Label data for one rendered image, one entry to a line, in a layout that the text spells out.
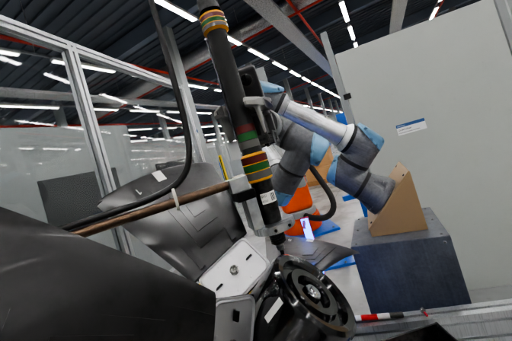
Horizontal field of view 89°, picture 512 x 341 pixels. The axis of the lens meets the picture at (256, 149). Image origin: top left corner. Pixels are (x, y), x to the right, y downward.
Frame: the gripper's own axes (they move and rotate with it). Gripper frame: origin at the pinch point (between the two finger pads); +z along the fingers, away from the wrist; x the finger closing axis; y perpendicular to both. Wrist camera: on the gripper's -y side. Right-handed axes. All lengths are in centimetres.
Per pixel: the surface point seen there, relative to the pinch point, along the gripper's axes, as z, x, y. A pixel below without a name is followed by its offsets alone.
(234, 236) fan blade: 1.2, 5.2, 19.6
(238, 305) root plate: 12.4, 2.0, 23.9
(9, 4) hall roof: -380, 515, -449
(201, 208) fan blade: -1.8, 10.8, 14.6
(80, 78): -46, 71, -41
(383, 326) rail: -37, -13, 63
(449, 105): -182, -106, 12
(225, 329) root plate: 14.4, 3.1, 24.9
